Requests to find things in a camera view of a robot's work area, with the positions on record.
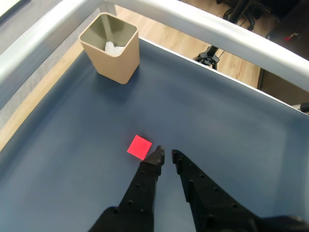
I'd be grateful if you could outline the beige plastic box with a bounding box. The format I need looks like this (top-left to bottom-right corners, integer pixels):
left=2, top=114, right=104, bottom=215
left=79, top=12, right=140, bottom=85

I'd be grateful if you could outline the black tripod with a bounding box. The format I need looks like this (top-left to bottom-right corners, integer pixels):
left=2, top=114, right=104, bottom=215
left=193, top=44, right=220, bottom=71

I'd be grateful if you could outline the black office chair base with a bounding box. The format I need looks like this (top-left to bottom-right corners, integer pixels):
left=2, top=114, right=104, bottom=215
left=216, top=0, right=264, bottom=31

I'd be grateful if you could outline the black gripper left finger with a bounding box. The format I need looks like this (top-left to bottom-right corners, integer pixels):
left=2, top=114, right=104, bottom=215
left=87, top=145, right=166, bottom=232

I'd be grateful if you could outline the white table rail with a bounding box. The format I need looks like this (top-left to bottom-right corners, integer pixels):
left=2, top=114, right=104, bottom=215
left=0, top=0, right=309, bottom=109

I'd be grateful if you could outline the red cube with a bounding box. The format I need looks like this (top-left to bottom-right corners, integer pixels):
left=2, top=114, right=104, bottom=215
left=127, top=134, right=153, bottom=160

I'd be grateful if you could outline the dark blue table mat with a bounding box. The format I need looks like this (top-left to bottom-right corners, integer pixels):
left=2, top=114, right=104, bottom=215
left=0, top=36, right=309, bottom=232

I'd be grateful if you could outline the white crumpled paper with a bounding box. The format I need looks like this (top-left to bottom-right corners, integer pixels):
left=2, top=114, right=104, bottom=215
left=104, top=41, right=126, bottom=57

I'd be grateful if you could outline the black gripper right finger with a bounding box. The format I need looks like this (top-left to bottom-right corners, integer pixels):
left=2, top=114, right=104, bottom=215
left=171, top=149, right=266, bottom=232

